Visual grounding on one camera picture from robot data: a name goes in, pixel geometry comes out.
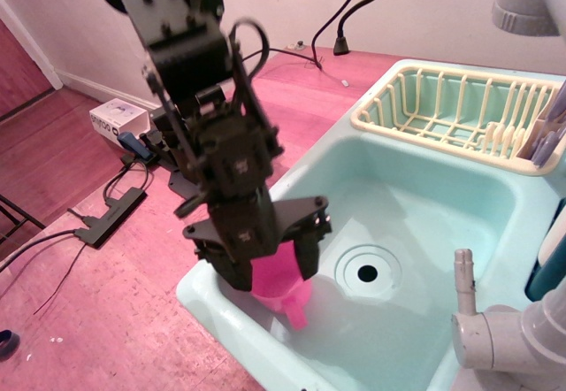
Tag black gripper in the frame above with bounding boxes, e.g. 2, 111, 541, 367
184, 188, 332, 292

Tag pink plastic cup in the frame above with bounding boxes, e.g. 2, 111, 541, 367
251, 241, 312, 330

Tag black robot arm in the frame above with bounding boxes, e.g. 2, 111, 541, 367
105, 0, 331, 291

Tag mint green toy sink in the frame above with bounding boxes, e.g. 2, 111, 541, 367
175, 58, 566, 391

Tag black usb hub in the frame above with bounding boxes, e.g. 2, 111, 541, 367
67, 188, 147, 249

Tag blue clamp tool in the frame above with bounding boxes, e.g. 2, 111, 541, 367
117, 132, 155, 162

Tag white product box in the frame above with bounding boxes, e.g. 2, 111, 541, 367
89, 98, 150, 146

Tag black power plug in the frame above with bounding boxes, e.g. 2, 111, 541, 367
333, 15, 349, 56

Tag grey toy faucet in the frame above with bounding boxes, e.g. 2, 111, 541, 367
451, 249, 565, 390

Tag cream dish drying rack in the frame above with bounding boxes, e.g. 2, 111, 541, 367
350, 61, 565, 176

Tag black tape roll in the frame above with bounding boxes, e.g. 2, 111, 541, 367
0, 329, 20, 362

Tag teal soap bottle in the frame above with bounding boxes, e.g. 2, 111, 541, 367
525, 199, 565, 302

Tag lavender utensils in rack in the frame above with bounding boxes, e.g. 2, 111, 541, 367
531, 83, 565, 168

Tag grey cable on table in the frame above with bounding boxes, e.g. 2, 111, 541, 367
0, 229, 77, 274

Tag black chair frame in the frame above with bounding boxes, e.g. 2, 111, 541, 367
0, 195, 46, 243

